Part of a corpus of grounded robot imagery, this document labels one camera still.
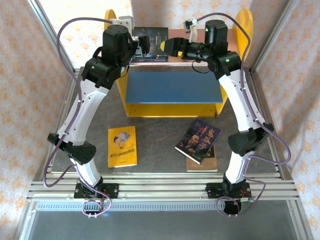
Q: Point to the black wolf eyes book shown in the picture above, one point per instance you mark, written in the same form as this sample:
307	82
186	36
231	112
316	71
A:
156	35

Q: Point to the black book with antlers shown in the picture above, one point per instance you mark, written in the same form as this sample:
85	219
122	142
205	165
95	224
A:
160	58

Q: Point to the blue-tinted sage portrait book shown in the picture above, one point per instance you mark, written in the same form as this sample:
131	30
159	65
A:
197	141

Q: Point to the yellow cartoon cover book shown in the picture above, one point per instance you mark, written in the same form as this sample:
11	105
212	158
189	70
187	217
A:
122	150

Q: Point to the brown scroll cover book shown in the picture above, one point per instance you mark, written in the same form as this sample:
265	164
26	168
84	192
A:
202	167

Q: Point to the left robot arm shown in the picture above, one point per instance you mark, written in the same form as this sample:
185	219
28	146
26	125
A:
85	112

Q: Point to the black sage portrait book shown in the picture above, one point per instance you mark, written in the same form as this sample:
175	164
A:
160	60

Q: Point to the yellow bookshelf pink blue shelves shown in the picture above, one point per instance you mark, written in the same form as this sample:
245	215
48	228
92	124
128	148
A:
175	110

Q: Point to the aluminium mounting rails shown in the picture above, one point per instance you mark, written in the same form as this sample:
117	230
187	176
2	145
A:
162	187

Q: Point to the small green circuit board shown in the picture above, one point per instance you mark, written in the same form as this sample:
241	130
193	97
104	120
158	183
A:
247	200

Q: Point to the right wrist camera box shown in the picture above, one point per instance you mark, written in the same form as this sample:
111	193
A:
193	33

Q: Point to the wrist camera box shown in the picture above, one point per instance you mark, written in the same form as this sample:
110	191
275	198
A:
125	21
193	33

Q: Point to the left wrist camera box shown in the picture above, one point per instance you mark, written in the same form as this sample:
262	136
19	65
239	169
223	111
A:
125	21

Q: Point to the aluminium frame post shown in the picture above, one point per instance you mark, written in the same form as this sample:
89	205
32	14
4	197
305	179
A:
272	37
53	37

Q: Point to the aluminium side rail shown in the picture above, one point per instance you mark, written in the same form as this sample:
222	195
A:
278	172
66	100

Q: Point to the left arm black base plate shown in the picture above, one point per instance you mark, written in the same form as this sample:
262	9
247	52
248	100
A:
112	191

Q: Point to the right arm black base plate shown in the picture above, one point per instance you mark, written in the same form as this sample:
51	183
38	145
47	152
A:
212	191

